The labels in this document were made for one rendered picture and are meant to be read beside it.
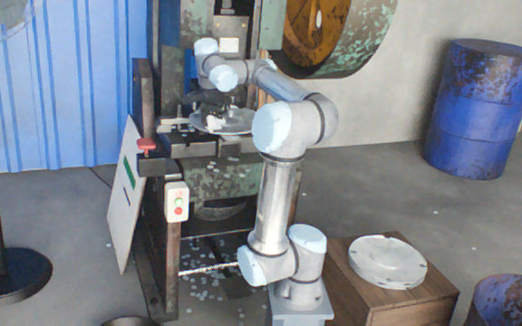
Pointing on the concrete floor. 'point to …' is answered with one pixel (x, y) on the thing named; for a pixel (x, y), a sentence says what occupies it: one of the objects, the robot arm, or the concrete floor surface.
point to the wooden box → (337, 271)
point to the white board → (125, 195)
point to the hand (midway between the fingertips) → (210, 129)
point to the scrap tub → (510, 302)
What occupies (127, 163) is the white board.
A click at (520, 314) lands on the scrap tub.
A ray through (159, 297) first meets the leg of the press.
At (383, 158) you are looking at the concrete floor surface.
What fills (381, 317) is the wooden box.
